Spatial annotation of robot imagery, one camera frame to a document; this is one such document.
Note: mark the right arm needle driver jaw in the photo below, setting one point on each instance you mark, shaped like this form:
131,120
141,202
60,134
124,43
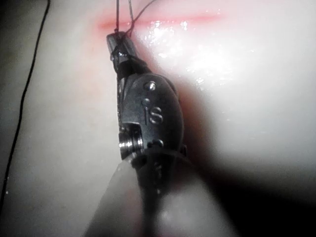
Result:
129,59
113,47

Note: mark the right arm needle driver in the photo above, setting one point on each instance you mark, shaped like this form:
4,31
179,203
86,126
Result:
158,113

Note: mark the black thread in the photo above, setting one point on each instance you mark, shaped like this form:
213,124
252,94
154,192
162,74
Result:
117,17

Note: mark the dark right arm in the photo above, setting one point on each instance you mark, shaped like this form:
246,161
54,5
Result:
177,209

